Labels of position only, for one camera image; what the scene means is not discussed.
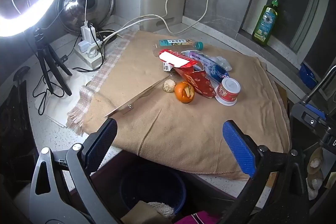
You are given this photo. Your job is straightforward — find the clear plastic blister strip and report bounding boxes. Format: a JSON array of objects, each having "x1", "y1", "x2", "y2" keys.
[{"x1": 105, "y1": 73, "x2": 173, "y2": 118}]

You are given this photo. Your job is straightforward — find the red white yogurt cup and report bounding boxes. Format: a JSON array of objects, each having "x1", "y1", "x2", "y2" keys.
[{"x1": 215, "y1": 77, "x2": 241, "y2": 106}]

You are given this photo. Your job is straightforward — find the orange peel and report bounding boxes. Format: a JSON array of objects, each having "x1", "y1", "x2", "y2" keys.
[{"x1": 174, "y1": 81, "x2": 195, "y2": 103}]

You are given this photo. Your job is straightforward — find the blue white toothpaste tube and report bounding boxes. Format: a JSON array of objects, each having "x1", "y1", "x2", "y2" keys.
[{"x1": 182, "y1": 51, "x2": 232, "y2": 83}]

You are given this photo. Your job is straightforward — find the red white paper food box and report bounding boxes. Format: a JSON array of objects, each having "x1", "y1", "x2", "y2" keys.
[{"x1": 158, "y1": 49, "x2": 215, "y2": 98}]

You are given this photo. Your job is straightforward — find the clear plastic bottle teal cap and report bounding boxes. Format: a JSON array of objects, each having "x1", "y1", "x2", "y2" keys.
[{"x1": 158, "y1": 39, "x2": 204, "y2": 51}]

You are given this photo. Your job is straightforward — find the green white milk carton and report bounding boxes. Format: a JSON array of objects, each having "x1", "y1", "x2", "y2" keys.
[{"x1": 163, "y1": 62, "x2": 174, "y2": 72}]

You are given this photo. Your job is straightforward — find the blue trash basket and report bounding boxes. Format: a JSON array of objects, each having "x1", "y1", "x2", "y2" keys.
[{"x1": 119, "y1": 172, "x2": 186, "y2": 213}]

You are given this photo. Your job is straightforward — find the plaid checkered cloth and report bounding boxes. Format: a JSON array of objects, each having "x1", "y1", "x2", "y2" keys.
[{"x1": 67, "y1": 32, "x2": 136, "y2": 135}]

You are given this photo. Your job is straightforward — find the tan towel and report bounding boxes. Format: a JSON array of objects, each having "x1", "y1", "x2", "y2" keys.
[{"x1": 82, "y1": 31, "x2": 290, "y2": 180}]

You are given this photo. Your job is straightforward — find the white power strip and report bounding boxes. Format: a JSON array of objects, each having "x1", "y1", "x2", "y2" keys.
[{"x1": 75, "y1": 40, "x2": 104, "y2": 69}]

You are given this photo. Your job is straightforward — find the green dish soap bottle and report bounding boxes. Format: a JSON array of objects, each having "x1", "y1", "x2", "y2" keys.
[{"x1": 252, "y1": 0, "x2": 279, "y2": 46}]

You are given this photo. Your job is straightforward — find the white charger plug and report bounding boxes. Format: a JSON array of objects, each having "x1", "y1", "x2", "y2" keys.
[{"x1": 81, "y1": 21, "x2": 96, "y2": 44}]

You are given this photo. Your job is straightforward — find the steel pot lid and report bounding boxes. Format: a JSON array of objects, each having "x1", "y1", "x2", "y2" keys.
[{"x1": 56, "y1": 0, "x2": 114, "y2": 34}]

